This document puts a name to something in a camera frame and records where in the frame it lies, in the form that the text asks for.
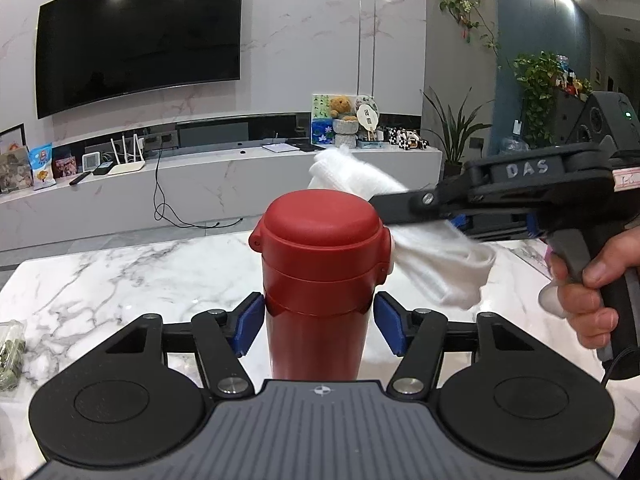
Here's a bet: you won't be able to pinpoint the plastic bag of green snacks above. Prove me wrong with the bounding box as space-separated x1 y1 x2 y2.
0 320 27 393

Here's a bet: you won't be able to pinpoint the white towel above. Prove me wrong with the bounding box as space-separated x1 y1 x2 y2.
307 147 497 311

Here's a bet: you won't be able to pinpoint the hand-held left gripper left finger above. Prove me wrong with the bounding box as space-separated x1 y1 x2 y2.
102 292 266 400

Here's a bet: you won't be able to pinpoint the person's right hand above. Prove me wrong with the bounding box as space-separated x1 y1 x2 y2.
552 227 640 348

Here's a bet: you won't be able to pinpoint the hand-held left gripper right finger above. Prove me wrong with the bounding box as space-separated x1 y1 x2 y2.
372 291 538 401

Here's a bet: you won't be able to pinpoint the white router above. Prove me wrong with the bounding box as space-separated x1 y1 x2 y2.
107 132 147 176

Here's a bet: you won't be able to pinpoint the flower painting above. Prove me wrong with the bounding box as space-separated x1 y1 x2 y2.
311 93 336 146

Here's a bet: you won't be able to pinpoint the hanging vine plant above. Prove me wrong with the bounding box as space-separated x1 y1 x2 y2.
437 0 501 56

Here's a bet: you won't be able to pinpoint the round paper fan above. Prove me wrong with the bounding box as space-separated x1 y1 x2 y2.
356 96 381 141

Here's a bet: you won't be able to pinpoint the black curved television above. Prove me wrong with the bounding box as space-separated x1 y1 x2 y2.
35 0 246 120

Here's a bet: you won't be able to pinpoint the potted orchid plant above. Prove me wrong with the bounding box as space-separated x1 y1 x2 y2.
421 87 493 178

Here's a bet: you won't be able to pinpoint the blue snack bag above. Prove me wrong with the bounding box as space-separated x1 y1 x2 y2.
27 144 56 191

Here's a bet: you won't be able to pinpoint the black power cable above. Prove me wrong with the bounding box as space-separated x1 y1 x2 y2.
152 147 243 231

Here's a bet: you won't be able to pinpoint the black picture frame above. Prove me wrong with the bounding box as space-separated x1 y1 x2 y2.
0 124 27 158

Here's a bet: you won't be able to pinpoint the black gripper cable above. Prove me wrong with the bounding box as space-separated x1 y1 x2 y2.
597 345 640 387

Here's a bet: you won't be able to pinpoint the marble television cabinet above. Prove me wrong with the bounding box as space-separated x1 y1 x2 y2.
0 110 443 253

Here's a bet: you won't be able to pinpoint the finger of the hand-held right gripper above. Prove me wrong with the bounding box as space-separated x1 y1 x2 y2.
369 172 473 224
450 211 531 241

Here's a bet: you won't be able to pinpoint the green pothos plant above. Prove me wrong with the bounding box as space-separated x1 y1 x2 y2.
512 52 571 146

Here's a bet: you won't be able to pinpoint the clear water bottle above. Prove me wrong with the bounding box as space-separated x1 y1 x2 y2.
500 120 531 156

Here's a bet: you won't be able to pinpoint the colourful shelf ornaments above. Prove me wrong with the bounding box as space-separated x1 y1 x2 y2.
560 55 593 96

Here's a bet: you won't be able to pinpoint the red insulated bottle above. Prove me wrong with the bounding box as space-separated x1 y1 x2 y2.
250 189 396 381

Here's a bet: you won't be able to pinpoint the pink photo card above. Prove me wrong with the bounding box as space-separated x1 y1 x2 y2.
52 156 78 181

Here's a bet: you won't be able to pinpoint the black and white toy figures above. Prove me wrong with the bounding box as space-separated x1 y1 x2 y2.
385 127 431 150

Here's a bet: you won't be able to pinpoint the stone-print picture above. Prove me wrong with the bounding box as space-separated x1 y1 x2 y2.
0 152 33 195

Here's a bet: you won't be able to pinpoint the dark grey speaker box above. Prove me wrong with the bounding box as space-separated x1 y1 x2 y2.
177 120 251 147

